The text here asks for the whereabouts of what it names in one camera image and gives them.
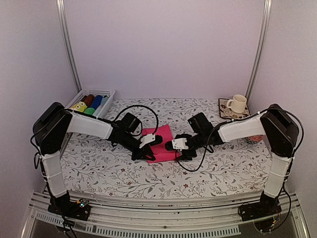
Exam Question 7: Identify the patterned square coaster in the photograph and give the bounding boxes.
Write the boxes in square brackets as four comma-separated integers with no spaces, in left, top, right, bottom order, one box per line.
[218,98,250,119]

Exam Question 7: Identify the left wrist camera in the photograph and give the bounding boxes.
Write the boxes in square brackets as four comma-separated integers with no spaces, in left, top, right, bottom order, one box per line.
[139,134,163,148]

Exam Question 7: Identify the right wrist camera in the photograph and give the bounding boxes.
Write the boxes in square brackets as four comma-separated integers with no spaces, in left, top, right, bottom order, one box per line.
[165,138,189,151]

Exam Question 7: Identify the aluminium frame post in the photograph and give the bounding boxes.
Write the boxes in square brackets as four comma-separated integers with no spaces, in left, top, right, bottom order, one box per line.
[245,0,272,102]
[56,0,82,92]

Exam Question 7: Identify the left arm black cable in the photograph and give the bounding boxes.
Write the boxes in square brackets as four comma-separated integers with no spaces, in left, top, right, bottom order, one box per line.
[114,105,159,136]

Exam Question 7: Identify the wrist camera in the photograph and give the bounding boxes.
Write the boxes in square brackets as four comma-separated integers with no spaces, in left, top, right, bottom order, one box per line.
[139,134,163,148]
[165,138,189,151]

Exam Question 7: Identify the left aluminium frame post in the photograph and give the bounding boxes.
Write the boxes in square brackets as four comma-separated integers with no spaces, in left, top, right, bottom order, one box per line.
[56,0,82,92]

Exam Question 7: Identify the right robot arm white sleeve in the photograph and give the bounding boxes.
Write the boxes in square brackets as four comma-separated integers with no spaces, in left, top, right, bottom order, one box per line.
[187,103,305,221]

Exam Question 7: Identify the cream ceramic mug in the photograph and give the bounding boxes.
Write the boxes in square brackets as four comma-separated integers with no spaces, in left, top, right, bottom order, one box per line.
[226,95,247,114]

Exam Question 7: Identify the pink towel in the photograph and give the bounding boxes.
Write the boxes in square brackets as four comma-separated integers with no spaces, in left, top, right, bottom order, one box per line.
[147,124,179,164]

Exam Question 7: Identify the right aluminium frame post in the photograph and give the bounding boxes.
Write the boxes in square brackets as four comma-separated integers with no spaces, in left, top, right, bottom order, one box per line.
[245,0,272,102]

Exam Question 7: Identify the floral tablecloth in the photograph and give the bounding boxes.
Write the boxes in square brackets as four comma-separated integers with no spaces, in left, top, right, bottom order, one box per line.
[60,99,271,199]

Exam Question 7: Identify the light blue rolled towel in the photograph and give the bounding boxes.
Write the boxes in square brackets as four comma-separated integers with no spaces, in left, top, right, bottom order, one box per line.
[94,95,109,117]

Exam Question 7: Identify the green rolled towel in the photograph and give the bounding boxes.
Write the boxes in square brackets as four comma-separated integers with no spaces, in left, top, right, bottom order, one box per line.
[84,108,95,115]

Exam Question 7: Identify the green and cream patterned towel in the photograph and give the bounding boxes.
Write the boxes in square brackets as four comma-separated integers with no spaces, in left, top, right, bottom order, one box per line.
[70,102,87,112]

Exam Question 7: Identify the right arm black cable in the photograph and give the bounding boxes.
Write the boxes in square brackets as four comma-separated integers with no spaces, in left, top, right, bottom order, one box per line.
[175,109,305,172]

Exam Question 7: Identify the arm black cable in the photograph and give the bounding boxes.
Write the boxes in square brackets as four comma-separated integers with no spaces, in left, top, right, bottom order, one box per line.
[114,105,159,136]
[175,109,305,172]

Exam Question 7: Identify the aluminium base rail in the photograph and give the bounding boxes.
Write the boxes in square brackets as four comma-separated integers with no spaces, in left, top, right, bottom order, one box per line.
[21,191,310,236]

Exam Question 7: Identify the white plastic basket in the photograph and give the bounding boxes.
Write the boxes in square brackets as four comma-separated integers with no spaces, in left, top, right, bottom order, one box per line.
[66,89,115,118]

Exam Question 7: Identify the brown rolled towel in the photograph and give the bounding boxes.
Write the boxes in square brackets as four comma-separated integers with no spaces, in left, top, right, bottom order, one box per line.
[83,94,95,107]

